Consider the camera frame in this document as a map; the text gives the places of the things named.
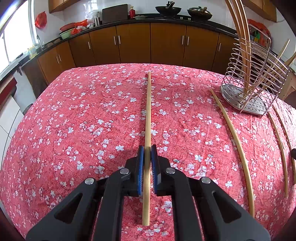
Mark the red plastic bag on wall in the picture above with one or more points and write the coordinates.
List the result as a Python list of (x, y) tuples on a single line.
[(41, 20)]

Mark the lower wooden kitchen cabinets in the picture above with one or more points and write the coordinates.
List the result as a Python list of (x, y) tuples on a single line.
[(157, 43)]

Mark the lidded black wok right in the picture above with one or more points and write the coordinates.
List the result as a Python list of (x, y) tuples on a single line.
[(199, 13)]

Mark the black gas stove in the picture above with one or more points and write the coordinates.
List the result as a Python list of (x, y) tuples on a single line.
[(184, 17)]

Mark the dark wooden cutting board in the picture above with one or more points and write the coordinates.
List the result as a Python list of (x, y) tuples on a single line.
[(115, 13)]

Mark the green basin with red bags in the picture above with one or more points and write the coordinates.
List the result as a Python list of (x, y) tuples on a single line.
[(73, 28)]

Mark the red sauce bottle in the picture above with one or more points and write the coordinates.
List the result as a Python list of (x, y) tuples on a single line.
[(132, 12)]

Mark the yellow dish soap bottle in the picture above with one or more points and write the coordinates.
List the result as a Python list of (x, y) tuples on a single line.
[(32, 52)]

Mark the black wok left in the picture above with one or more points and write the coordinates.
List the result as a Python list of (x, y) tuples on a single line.
[(169, 10)]

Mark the left window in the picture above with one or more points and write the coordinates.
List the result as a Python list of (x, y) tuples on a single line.
[(17, 32)]

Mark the red bag with bottles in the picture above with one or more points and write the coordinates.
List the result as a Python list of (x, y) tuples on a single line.
[(259, 33)]

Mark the wire utensil holder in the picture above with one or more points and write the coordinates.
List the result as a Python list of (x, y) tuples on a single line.
[(232, 83)]

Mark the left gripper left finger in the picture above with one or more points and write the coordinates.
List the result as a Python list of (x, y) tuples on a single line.
[(93, 210)]

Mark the beige carved side table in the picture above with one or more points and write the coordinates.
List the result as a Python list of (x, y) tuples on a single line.
[(289, 85)]

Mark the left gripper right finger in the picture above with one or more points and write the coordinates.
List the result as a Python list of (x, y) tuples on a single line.
[(201, 209)]

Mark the red floral tablecloth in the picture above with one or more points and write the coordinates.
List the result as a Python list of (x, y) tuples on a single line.
[(90, 120)]

